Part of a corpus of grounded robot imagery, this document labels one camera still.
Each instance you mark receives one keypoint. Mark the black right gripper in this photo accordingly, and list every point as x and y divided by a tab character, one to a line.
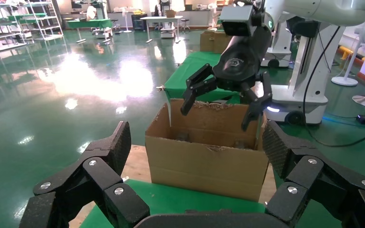
239	63

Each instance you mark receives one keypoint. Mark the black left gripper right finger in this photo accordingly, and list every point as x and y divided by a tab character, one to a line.
321	185

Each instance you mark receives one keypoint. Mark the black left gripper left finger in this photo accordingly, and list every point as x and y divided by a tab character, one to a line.
91	182

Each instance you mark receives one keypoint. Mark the closed brown cardboard box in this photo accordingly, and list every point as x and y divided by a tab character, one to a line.
212	42

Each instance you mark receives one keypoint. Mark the large open cardboard carton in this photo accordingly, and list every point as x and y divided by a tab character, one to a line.
201	170

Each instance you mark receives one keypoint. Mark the small green table cloth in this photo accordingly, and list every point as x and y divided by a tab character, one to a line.
188	69

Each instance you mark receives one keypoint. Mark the white mobile machine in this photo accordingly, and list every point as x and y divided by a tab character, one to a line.
278	47

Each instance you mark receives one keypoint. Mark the silver binder clip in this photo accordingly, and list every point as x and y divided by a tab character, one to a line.
160	88

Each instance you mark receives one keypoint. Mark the white robot torso and base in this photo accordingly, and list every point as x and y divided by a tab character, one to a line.
308	94

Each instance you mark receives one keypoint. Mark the large green table cloth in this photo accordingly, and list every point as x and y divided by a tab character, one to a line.
185	201

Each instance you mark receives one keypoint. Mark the white table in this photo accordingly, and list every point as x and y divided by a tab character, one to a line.
160	18

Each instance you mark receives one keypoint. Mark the black cabinet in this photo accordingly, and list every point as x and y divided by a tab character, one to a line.
139	21

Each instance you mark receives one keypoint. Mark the table with green cloth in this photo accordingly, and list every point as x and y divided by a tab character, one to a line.
88	23

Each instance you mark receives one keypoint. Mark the white metal shelf rack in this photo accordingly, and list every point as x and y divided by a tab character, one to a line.
0	28
44	22

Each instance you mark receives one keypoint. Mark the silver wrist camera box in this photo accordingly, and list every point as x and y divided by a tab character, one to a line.
237	20

